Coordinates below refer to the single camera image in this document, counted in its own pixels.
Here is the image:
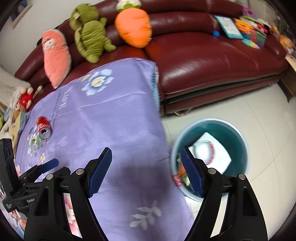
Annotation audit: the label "wooden side cabinet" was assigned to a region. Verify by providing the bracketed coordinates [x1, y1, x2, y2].
[278, 54, 296, 102]

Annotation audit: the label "teal picture book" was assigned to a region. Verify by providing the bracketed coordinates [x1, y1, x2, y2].
[214, 16, 243, 40]

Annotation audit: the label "red dressed small doll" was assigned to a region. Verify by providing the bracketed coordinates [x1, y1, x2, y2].
[13, 85, 43, 120]

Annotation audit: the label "red soda can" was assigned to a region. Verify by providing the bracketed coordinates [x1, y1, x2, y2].
[37, 116, 52, 140]

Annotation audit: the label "purple floral tablecloth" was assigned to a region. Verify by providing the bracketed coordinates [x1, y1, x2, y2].
[8, 63, 194, 240]

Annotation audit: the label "green frog plush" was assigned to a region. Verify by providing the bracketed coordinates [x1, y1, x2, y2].
[69, 4, 116, 63]

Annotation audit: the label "pink carrot plush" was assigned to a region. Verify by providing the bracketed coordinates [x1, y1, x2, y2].
[42, 29, 71, 89]

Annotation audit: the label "orange carrot plush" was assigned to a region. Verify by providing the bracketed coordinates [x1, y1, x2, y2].
[114, 0, 152, 48]

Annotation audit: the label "blue small ball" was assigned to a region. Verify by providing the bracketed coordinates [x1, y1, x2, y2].
[212, 31, 220, 38]

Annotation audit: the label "teal trash bin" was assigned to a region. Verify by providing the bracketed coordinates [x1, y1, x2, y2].
[171, 118, 250, 202]

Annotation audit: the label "dark red leather sofa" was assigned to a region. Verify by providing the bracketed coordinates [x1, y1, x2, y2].
[14, 0, 290, 117]

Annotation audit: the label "colourful toy books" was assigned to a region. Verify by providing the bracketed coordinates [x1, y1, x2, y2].
[234, 6, 271, 47]

